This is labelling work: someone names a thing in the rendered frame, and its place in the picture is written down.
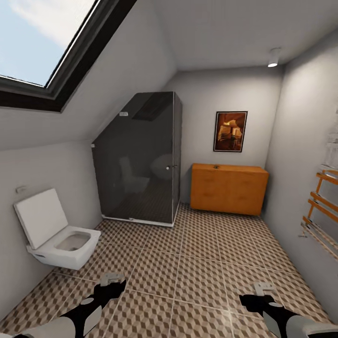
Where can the picture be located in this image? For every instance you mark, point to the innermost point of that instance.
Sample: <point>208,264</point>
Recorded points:
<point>229,131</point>

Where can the cabinet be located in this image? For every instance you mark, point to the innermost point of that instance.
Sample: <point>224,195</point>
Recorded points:
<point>230,188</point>

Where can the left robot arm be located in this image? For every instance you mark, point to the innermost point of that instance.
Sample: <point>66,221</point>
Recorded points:
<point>78,322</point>

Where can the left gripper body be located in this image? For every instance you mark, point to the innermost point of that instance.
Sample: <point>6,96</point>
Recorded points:
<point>111,291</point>

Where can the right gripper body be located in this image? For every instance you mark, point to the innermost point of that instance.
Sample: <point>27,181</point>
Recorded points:
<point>252,302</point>

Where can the downlight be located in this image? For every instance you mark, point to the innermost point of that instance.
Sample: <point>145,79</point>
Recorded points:
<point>274,57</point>

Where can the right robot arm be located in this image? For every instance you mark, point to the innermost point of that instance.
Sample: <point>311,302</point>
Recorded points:
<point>282,322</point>

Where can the fixed window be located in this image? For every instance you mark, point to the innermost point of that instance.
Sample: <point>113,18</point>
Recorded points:
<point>48,46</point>

